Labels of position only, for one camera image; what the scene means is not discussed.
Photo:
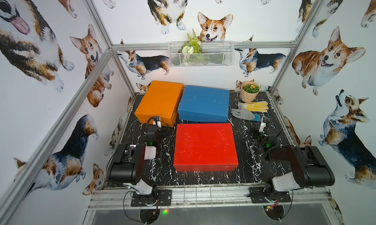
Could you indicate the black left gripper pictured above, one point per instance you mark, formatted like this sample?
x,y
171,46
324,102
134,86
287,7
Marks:
x,y
152,130

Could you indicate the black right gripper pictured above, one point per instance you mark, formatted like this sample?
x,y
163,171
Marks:
x,y
256,132

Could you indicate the orange shoebox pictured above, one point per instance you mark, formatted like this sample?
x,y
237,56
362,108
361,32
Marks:
x,y
161,99

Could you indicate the red shoebox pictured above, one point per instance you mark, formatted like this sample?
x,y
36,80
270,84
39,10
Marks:
x,y
205,148

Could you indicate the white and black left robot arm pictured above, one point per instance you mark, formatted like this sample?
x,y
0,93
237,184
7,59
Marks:
x,y
126,167

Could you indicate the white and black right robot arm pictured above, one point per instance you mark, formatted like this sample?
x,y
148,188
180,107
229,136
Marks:
x,y
308,167

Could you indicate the yellow knit work glove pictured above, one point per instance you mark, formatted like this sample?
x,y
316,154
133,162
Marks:
x,y
254,106

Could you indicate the blue shoebox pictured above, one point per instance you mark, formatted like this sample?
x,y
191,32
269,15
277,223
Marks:
x,y
204,105

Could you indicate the beige pot with succulent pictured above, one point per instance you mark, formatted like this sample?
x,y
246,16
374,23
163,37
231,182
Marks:
x,y
248,91

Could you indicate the green artificial fern plant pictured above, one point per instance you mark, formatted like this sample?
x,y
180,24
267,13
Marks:
x,y
191,51

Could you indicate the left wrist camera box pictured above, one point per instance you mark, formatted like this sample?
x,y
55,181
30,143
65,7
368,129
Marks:
x,y
156,120

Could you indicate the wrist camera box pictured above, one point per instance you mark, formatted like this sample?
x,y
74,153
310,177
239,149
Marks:
x,y
263,124
156,120

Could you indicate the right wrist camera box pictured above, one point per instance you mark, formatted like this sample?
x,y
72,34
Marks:
x,y
263,124

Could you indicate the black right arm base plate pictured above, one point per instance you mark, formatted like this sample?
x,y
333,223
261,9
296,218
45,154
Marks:
x,y
268,195

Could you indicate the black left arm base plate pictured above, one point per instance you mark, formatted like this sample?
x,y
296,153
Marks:
x,y
151,198

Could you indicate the aluminium front rail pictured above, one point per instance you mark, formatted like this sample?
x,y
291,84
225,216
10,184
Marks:
x,y
182,197

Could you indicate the white wire mesh basket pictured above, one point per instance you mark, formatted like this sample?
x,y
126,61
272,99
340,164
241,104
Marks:
x,y
205,54

